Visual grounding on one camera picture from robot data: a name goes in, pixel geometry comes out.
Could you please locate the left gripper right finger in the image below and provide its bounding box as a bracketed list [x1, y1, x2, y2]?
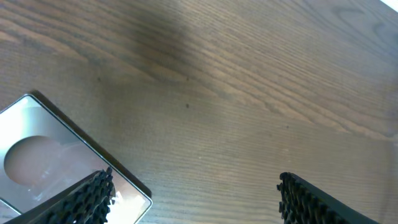
[277, 172, 377, 224]

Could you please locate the Galaxy smartphone with bronze screen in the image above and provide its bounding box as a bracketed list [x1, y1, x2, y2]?
[1, 94, 153, 223]

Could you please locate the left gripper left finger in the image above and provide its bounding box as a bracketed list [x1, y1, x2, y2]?
[6, 167, 114, 224]

